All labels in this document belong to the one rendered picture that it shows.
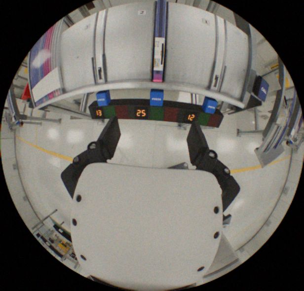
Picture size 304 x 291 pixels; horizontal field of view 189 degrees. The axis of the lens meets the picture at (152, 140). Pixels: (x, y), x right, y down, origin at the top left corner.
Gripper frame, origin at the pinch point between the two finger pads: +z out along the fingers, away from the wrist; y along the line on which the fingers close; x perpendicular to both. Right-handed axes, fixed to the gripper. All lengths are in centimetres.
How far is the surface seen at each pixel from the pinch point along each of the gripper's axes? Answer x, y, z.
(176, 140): -55, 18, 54
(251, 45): 19.5, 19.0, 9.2
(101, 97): 0.5, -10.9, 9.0
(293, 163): -81, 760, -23
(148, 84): 3.2, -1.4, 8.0
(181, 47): 10.4, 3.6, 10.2
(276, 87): 16.2, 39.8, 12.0
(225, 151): -61, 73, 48
